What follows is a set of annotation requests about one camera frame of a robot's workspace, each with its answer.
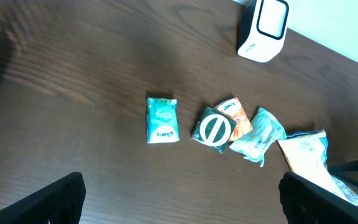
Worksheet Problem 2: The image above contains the orange tissue packet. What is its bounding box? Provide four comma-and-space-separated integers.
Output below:
214, 97, 253, 142

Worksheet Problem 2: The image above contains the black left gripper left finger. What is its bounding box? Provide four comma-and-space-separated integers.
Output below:
0, 172, 86, 224

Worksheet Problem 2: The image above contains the yellow printed bag pack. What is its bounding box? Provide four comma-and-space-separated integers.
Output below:
278, 129, 358, 206

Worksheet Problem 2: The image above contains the white barcode scanner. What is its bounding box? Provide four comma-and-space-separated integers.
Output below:
237, 0, 290, 63

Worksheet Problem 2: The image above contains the teal snack packet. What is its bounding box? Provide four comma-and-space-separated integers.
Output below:
229, 107, 287, 167

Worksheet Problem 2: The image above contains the white teal tissue pack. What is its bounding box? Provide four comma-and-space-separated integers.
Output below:
146, 98, 180, 144

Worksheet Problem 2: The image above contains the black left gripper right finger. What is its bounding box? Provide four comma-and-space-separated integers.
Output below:
278, 172, 358, 224

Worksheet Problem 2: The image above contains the dark green round-logo packet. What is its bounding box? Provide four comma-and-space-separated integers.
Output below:
191, 107, 236, 154

